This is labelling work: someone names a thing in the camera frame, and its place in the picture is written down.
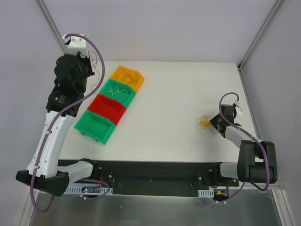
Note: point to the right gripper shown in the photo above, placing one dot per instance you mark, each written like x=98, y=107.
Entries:
x=219, y=122

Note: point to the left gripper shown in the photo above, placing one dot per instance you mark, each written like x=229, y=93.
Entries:
x=83, y=62

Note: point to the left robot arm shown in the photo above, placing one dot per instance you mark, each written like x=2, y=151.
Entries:
x=72, y=72

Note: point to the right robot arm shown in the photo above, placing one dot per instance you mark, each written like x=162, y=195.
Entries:
x=256, y=159

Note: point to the upper green plastic bin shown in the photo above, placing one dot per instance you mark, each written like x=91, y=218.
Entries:
x=118, y=91

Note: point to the green plastic bin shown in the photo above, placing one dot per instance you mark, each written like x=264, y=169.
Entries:
x=118, y=91
x=95, y=126

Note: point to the orange plastic bin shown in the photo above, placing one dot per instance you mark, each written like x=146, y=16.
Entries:
x=128, y=76

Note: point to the red plastic bin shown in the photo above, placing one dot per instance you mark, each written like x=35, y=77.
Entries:
x=108, y=108

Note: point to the lower green plastic bin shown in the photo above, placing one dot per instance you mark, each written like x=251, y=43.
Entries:
x=95, y=126

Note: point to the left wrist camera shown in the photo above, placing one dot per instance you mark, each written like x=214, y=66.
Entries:
x=75, y=45

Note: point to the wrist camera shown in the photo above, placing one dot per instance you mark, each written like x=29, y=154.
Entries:
x=75, y=45
x=239, y=110

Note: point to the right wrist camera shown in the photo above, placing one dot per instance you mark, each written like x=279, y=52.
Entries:
x=239, y=110

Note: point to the left aluminium frame post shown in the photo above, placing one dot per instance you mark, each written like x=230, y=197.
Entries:
x=54, y=30

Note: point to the aluminium frame post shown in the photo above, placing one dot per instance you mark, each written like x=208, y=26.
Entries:
x=266, y=22
x=54, y=30

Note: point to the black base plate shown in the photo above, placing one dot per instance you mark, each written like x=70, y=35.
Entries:
x=183, y=179

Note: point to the right white cable duct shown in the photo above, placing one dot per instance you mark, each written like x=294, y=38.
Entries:
x=209, y=193

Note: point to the white cable duct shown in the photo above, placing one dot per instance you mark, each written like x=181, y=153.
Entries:
x=209, y=193
x=88, y=190

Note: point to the right aluminium frame post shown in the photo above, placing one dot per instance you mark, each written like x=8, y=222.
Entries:
x=266, y=22

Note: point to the left white cable duct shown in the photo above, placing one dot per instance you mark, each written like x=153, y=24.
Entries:
x=88, y=190

